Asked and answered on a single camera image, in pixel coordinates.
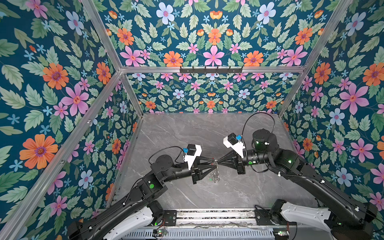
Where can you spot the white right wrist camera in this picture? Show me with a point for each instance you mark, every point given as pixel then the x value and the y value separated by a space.
pixel 235 142

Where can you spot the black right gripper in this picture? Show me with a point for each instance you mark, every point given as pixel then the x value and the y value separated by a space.
pixel 235 161

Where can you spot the white ventilation grille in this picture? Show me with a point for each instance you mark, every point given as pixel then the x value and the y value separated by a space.
pixel 200 234

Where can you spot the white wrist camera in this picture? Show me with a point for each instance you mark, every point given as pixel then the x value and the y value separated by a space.
pixel 191 152
pixel 235 142

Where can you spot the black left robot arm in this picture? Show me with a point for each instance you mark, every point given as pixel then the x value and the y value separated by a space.
pixel 139 208

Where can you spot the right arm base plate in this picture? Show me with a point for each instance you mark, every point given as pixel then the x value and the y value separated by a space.
pixel 267 216

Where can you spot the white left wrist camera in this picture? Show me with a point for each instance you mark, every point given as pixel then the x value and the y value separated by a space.
pixel 191 152

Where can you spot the silver keyring with keys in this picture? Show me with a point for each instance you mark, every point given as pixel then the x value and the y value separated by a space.
pixel 215 174

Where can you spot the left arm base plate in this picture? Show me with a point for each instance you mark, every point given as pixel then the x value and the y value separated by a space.
pixel 168 218

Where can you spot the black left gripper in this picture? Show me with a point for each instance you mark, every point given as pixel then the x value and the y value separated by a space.
pixel 196 170

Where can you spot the black hook rail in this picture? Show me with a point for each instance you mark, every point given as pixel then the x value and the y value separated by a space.
pixel 210 70

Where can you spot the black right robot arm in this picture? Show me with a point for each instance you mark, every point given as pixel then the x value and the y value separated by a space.
pixel 342 216

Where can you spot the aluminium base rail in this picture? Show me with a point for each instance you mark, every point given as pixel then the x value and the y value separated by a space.
pixel 216 217

